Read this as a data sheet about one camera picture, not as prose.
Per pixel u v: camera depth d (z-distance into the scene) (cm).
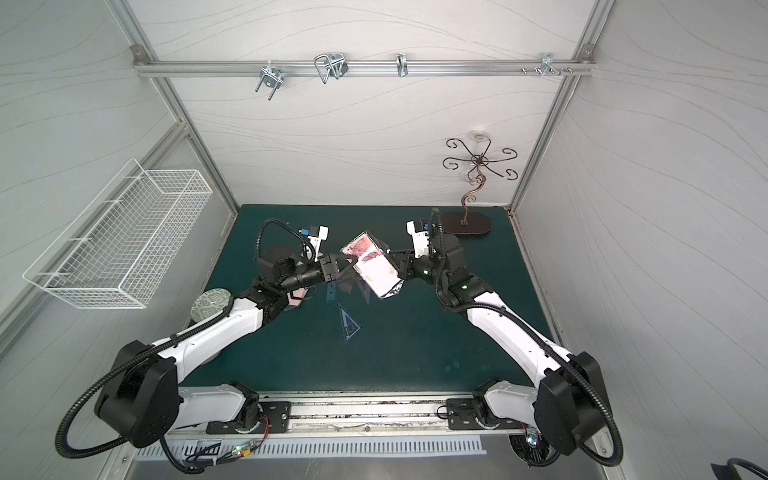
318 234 71
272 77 76
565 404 40
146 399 41
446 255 57
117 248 68
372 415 75
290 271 65
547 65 77
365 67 78
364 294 96
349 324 90
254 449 69
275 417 74
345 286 99
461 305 57
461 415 73
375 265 76
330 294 100
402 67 78
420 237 69
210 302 92
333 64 77
